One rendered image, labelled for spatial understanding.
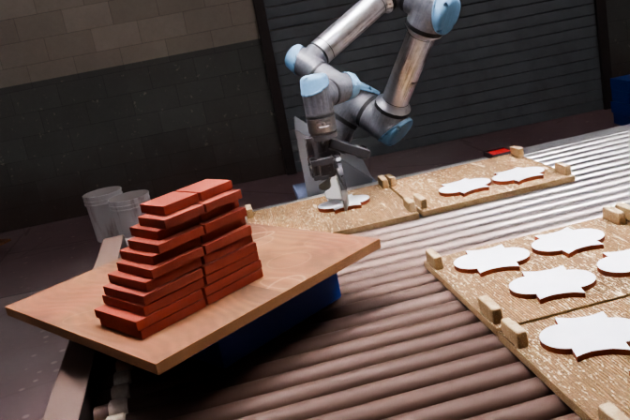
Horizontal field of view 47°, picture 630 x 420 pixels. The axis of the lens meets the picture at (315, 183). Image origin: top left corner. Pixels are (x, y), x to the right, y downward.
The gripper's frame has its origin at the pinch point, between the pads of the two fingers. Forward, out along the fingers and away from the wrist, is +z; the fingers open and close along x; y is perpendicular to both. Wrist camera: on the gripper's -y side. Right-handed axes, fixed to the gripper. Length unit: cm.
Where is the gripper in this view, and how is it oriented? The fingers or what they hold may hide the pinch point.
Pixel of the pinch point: (343, 202)
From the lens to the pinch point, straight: 197.5
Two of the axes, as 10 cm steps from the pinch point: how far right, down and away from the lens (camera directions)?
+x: 1.5, 2.1, -9.6
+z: 1.8, 9.5, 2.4
